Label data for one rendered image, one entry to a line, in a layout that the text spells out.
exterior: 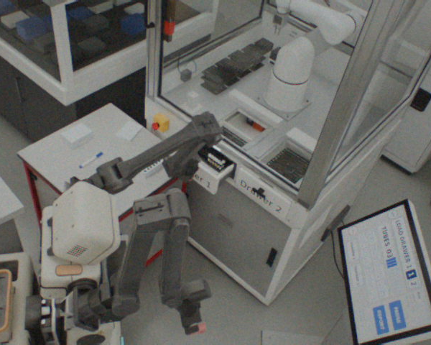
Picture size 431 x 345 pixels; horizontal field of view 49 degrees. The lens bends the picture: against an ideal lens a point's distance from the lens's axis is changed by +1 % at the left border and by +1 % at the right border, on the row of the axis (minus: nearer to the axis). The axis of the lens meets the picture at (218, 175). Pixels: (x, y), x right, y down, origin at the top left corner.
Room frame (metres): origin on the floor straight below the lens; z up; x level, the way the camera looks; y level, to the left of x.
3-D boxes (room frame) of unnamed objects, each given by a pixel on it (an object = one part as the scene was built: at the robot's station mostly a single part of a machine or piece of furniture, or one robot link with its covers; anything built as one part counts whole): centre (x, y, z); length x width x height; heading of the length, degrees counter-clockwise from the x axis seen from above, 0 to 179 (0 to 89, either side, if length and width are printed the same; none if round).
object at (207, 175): (1.52, 0.12, 0.87); 0.29 x 0.02 x 0.11; 57
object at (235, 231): (2.00, -0.25, 0.40); 1.03 x 0.95 x 0.80; 57
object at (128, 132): (1.80, 0.50, 0.77); 0.13 x 0.09 x 0.02; 163
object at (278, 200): (1.45, -0.21, 0.87); 0.29 x 0.02 x 0.11; 57
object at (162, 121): (1.79, 0.34, 0.88); 0.07 x 0.05 x 0.07; 57
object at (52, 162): (1.59, 0.56, 0.38); 0.62 x 0.58 x 0.76; 57
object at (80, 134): (1.68, 0.73, 0.79); 0.13 x 0.09 x 0.05; 147
